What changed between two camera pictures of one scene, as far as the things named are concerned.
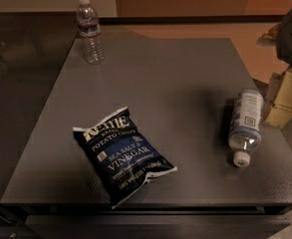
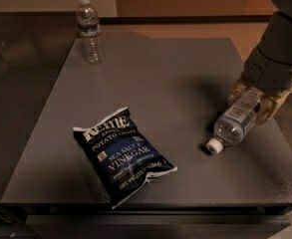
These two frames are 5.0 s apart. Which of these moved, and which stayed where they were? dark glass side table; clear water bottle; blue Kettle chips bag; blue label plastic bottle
Moved: blue label plastic bottle
Stayed: dark glass side table; blue Kettle chips bag; clear water bottle
